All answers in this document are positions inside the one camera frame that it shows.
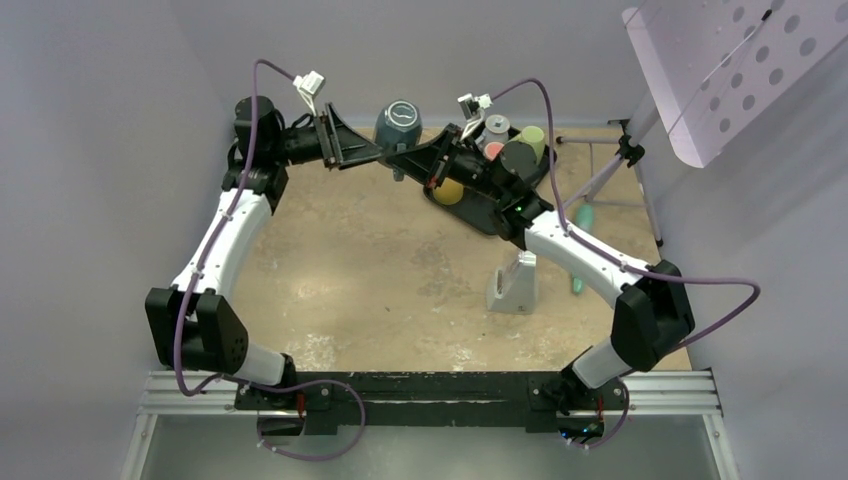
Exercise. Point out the perforated music stand desk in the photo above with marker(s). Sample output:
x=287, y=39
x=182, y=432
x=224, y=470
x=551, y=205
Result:
x=713, y=67

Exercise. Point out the green mug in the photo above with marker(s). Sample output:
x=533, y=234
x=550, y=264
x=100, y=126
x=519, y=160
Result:
x=534, y=137

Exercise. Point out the pink mug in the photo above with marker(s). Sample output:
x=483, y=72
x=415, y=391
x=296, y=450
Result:
x=491, y=150

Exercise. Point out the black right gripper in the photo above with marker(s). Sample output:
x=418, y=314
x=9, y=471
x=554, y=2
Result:
x=427, y=161

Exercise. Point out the black plastic tray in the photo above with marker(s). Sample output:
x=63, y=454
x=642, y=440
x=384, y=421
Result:
x=515, y=177

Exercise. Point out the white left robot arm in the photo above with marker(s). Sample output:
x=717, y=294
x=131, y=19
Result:
x=192, y=322

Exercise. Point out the music stand tripod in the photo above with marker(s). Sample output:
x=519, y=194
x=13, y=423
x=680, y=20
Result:
x=629, y=152

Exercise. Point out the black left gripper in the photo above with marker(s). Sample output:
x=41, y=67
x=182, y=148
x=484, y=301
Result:
x=340, y=144

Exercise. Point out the grey-blue ceramic mug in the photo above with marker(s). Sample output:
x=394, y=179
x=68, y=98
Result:
x=398, y=128

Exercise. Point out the aluminium frame rail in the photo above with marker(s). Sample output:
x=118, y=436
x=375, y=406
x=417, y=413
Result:
x=671, y=427

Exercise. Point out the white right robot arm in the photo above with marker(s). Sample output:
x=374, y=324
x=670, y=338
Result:
x=651, y=310

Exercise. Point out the white metronome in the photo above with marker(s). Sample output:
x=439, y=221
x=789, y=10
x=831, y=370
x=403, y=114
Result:
x=513, y=288

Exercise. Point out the yellow mug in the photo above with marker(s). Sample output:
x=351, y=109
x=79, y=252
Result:
x=449, y=192

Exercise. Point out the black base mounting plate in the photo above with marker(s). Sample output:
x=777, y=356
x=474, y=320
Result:
x=533, y=401

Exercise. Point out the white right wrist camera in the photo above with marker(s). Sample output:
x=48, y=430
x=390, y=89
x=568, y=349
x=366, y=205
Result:
x=473, y=109

